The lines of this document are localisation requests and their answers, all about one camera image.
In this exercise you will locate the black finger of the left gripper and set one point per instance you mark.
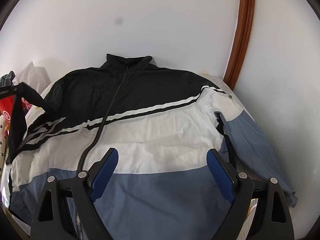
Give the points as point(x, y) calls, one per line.
point(18, 125)

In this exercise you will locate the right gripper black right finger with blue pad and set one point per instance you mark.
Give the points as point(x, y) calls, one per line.
point(272, 219)

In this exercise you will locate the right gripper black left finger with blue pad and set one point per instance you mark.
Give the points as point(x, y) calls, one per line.
point(52, 218)

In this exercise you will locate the black white blue jacket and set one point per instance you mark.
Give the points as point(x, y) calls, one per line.
point(162, 122)

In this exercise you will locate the red gift bag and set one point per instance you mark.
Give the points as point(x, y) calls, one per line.
point(6, 106)

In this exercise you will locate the dark patterned cloth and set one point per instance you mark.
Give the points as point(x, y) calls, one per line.
point(7, 79)

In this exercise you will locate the white plastic bag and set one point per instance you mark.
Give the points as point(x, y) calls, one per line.
point(36, 77)

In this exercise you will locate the brown wooden door frame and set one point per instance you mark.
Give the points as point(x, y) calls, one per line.
point(240, 42)

